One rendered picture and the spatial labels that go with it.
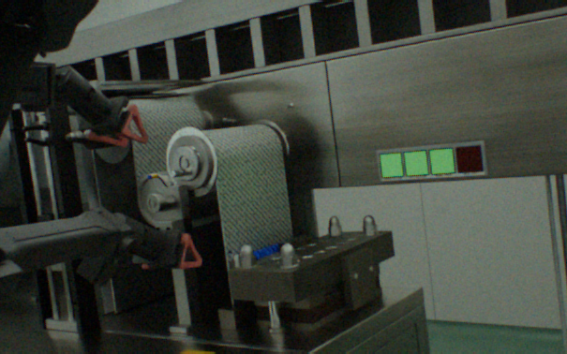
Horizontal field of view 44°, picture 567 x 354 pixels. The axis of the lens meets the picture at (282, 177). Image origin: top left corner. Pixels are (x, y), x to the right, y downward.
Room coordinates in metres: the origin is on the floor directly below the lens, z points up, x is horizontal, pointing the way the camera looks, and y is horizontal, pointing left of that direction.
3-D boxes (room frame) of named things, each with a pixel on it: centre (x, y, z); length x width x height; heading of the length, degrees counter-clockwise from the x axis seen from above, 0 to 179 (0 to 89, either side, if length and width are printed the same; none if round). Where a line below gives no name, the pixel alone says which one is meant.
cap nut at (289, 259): (1.34, 0.01, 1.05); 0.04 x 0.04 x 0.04
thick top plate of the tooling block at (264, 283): (1.50, -0.05, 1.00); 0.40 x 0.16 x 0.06; 143
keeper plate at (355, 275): (1.45, -0.14, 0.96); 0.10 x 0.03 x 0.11; 143
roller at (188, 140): (1.57, 0.11, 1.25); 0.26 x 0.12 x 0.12; 143
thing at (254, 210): (1.54, 0.06, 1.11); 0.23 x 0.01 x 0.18; 143
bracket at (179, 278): (1.47, 0.24, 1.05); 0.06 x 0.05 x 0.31; 143
